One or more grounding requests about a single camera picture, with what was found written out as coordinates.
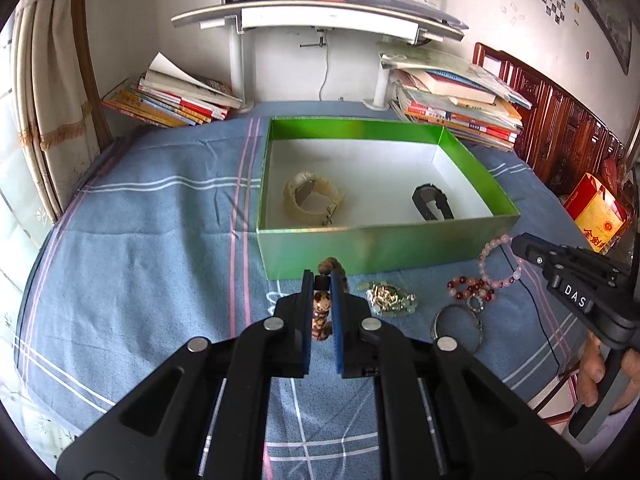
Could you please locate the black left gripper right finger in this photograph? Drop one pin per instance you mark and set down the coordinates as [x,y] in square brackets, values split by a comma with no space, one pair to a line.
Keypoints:
[441,414]

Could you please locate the black wrist watch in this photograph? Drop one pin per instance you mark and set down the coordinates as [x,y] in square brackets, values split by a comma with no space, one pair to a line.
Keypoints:
[428,197]

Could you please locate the red and yellow gift bag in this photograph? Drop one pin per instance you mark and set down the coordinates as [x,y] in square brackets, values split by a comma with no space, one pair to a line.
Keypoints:
[597,213]

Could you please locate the green cardboard box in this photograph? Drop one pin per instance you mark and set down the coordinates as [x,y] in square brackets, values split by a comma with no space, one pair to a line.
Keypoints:
[377,165]

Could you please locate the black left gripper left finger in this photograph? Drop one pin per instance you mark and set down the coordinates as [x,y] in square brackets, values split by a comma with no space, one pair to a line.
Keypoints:
[202,413]

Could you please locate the silver bangle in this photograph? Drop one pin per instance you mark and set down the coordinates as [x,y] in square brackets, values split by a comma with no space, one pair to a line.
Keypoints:
[462,324]

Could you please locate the beige curtain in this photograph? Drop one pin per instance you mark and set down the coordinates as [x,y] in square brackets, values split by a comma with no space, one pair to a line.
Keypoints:
[61,126]

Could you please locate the left stack of books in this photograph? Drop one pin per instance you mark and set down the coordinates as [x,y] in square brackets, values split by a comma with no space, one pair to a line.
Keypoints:
[168,97]

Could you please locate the stack of books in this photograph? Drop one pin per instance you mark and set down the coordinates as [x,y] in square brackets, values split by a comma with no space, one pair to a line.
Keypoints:
[168,97]
[436,88]

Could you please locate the right stack of books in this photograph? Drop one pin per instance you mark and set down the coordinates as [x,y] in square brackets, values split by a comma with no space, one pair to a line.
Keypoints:
[436,88]

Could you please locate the person's right hand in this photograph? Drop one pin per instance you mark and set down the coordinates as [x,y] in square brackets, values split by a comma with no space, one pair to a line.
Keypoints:
[592,370]

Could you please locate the cream wrist watch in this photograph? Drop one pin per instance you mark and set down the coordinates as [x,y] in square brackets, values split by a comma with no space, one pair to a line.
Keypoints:
[311,200]

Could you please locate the red wooden headboard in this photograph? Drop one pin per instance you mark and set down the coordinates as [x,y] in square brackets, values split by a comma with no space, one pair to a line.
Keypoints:
[562,139]

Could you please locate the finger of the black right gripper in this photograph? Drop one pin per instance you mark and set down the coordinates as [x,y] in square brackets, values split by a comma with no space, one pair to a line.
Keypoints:
[537,251]

